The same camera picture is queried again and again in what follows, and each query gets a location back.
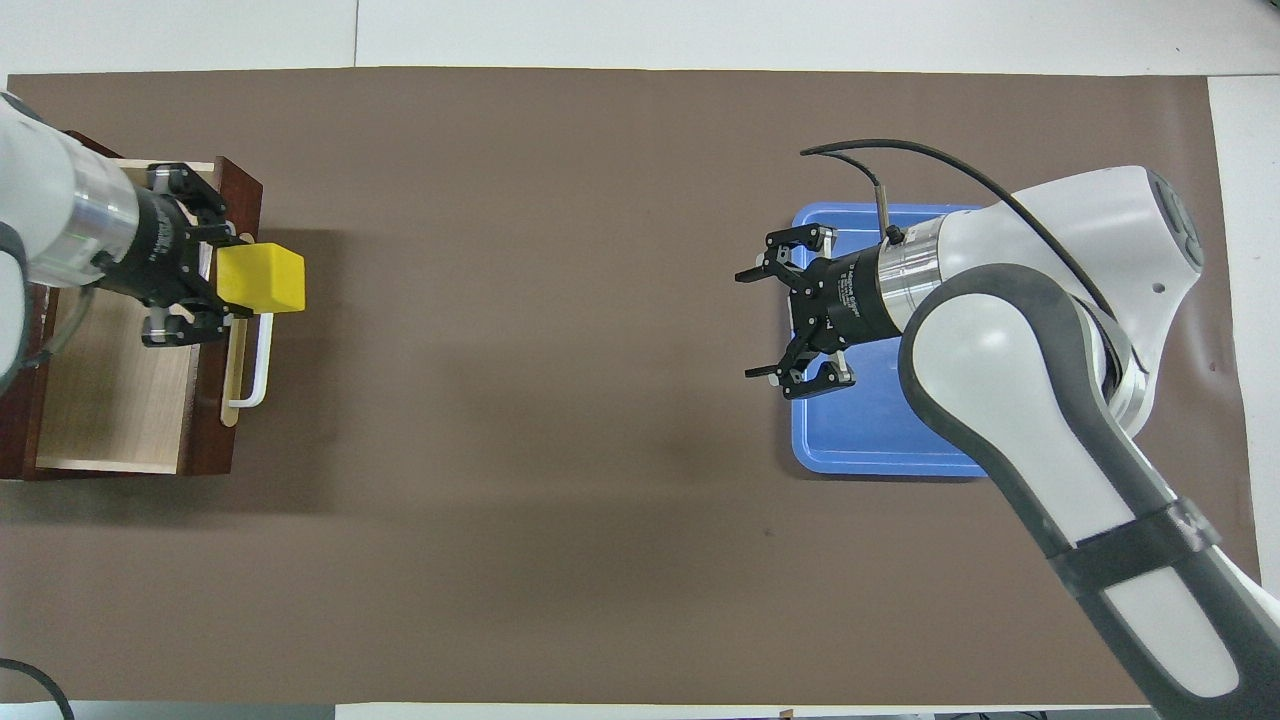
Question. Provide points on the dark wooden drawer cabinet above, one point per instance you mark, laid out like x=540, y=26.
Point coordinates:
x=12, y=440

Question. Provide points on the yellow cube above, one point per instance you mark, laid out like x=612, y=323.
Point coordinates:
x=260, y=278

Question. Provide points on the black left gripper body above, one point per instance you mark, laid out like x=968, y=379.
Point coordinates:
x=160, y=250

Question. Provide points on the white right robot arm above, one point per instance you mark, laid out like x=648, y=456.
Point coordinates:
x=1050, y=300

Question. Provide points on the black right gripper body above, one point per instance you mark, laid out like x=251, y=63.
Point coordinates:
x=850, y=300

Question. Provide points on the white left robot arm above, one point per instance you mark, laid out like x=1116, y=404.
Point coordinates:
x=40, y=190

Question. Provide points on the blue plastic tray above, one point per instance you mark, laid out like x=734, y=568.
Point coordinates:
x=860, y=430

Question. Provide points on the brown paper table mat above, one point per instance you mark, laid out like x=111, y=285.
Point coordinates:
x=600, y=400

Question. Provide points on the wooden drawer with dark front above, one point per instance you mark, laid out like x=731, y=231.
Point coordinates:
x=120, y=400

